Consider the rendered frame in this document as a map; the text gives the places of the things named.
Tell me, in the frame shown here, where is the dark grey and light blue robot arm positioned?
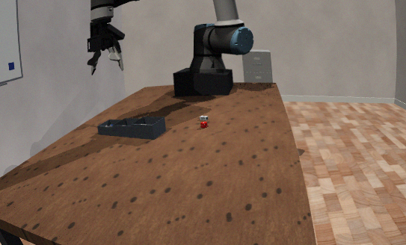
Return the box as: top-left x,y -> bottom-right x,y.
90,0 -> 253,73

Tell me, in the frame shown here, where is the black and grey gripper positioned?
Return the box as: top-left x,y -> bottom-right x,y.
87,18 -> 123,75

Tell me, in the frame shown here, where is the black rack of three bins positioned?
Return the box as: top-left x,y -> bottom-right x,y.
97,117 -> 166,140

